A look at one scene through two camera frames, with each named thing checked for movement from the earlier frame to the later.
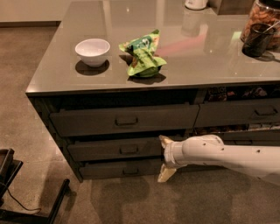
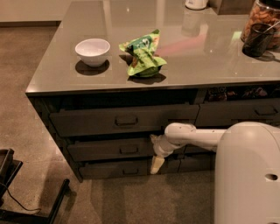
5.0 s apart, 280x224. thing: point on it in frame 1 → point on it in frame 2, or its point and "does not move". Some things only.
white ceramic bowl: (93, 52) does not move
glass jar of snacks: (264, 11) does not move
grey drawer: (142, 149) does not move
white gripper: (169, 154) → (160, 148)
